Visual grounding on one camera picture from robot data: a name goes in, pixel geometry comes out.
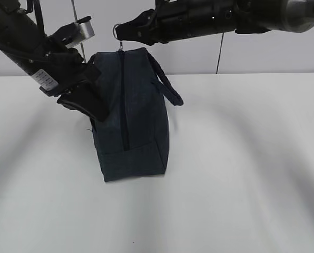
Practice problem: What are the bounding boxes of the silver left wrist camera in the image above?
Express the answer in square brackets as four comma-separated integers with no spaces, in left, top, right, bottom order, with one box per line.
[51,16,95,48]

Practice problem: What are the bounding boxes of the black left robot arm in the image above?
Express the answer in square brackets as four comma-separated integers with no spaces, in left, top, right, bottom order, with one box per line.
[0,1,109,121]

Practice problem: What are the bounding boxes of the silver zipper pull ring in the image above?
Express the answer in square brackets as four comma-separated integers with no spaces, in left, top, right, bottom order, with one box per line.
[112,23,126,51]

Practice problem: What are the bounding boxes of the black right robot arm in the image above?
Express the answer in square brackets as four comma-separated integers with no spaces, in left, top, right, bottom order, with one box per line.
[115,0,314,46]

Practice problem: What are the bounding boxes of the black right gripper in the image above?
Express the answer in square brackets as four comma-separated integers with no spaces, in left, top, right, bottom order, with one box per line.
[116,1,188,46]

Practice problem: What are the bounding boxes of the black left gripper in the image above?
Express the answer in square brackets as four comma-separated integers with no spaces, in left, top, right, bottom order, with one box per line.
[38,51,109,122]

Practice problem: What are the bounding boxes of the dark navy lunch bag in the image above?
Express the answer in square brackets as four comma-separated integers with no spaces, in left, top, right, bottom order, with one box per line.
[91,47,183,182]

